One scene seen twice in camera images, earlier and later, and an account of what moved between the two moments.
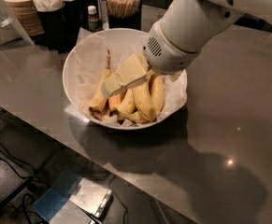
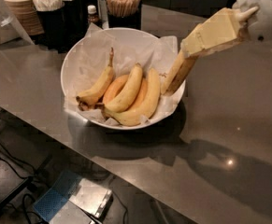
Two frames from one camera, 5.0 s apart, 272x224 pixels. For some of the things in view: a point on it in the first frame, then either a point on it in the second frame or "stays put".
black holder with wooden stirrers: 124,9 stays put
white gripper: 168,56 → 264,13
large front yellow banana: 144,105 → 178,71
